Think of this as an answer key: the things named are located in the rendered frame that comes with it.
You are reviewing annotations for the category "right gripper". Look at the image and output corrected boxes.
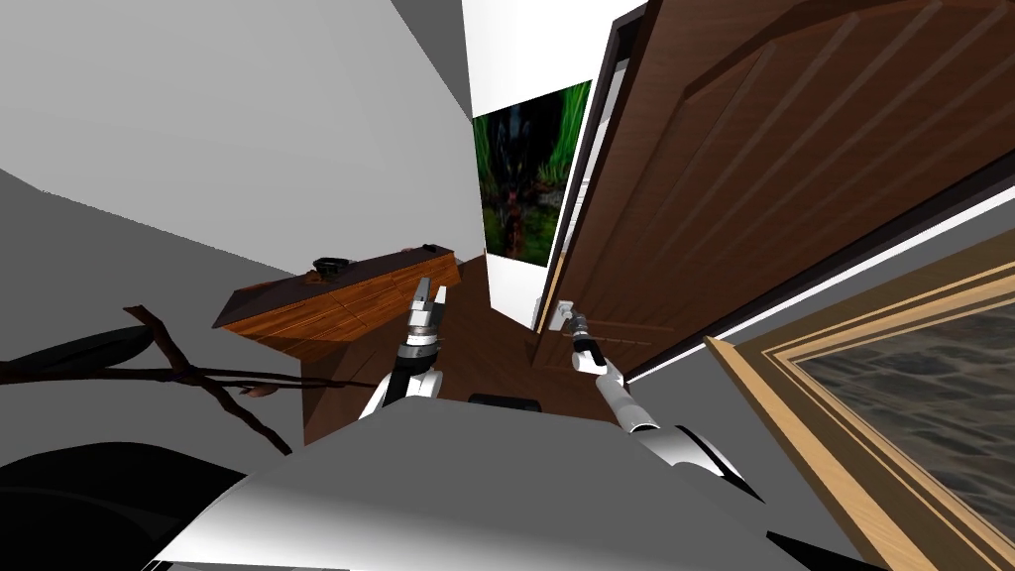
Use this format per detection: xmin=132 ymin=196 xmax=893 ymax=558
xmin=548 ymin=299 xmax=593 ymax=341

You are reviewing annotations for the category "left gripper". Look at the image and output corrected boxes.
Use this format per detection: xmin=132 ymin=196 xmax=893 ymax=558
xmin=405 ymin=277 xmax=449 ymax=333

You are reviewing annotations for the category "brown wooden sideboard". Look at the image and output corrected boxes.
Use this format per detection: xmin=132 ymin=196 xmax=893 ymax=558
xmin=211 ymin=243 xmax=464 ymax=366

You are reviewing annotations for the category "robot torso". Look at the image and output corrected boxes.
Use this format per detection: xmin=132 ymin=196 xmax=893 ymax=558
xmin=141 ymin=392 xmax=867 ymax=571

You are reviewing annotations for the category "brown panelled wooden door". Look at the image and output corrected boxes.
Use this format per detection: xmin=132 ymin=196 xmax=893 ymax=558
xmin=529 ymin=0 xmax=1015 ymax=376

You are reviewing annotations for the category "dark brown bare branch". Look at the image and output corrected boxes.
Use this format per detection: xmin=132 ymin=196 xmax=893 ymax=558
xmin=0 ymin=304 xmax=384 ymax=458

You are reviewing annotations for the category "wood-framed dark picture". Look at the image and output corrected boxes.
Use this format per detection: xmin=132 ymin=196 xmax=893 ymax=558
xmin=704 ymin=228 xmax=1015 ymax=571

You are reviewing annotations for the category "green plant wall picture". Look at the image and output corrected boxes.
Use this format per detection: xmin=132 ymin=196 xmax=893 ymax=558
xmin=472 ymin=78 xmax=595 ymax=270

